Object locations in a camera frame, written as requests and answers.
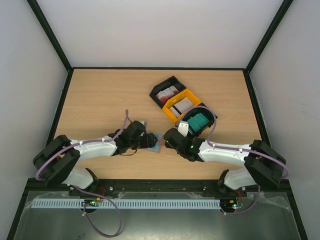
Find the yellow card bin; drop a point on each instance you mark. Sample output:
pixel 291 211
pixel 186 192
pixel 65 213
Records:
pixel 186 93

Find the teal cards stack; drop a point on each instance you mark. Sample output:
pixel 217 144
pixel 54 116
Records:
pixel 197 123

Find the red white cards stack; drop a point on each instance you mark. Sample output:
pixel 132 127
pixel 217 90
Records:
pixel 165 94

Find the white slotted cable duct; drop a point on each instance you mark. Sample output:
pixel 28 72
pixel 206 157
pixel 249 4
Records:
pixel 63 203

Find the black bin with teal cards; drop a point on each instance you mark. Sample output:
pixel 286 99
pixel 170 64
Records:
pixel 201 108

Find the black enclosure frame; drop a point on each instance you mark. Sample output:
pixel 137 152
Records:
pixel 151 33

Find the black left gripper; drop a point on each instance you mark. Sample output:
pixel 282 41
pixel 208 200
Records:
pixel 148 142

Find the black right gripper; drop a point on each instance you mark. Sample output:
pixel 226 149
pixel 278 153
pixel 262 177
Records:
pixel 171 136

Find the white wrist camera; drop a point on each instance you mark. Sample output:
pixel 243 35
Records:
pixel 183 128
pixel 144 123

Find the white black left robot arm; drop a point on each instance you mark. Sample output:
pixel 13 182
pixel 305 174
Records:
pixel 56 163

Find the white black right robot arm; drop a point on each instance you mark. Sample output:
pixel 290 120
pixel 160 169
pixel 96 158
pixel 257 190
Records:
pixel 258 164

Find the black mounting rail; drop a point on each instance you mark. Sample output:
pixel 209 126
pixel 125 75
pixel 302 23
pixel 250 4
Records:
pixel 113 187

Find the black card bin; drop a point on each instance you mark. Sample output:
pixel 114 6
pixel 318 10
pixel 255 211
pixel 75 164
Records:
pixel 171 81

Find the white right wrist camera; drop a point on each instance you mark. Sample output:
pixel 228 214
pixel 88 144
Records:
pixel 183 128

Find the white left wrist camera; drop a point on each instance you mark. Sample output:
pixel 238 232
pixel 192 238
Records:
pixel 144 123

